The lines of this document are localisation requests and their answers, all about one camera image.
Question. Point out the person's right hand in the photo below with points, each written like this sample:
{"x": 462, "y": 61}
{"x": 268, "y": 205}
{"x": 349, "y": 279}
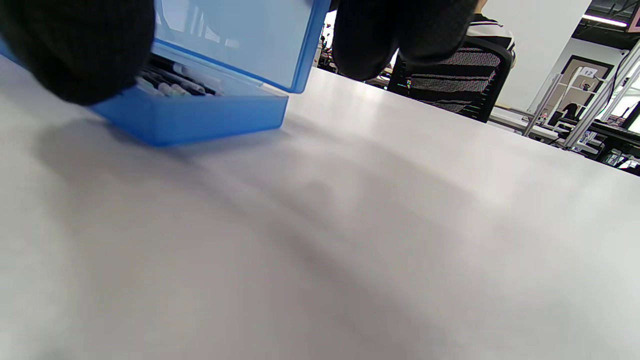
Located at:
{"x": 75, "y": 45}

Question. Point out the bundle of black pen refills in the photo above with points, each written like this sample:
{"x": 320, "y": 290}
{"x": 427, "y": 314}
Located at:
{"x": 175, "y": 82}

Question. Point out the blue translucent stationery box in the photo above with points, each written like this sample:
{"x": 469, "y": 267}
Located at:
{"x": 210, "y": 122}

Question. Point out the black mesh office chair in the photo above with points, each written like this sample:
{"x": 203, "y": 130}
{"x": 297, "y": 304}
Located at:
{"x": 502, "y": 80}

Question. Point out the white office desk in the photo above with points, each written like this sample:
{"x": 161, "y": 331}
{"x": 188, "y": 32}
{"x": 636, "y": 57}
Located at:
{"x": 505, "y": 117}

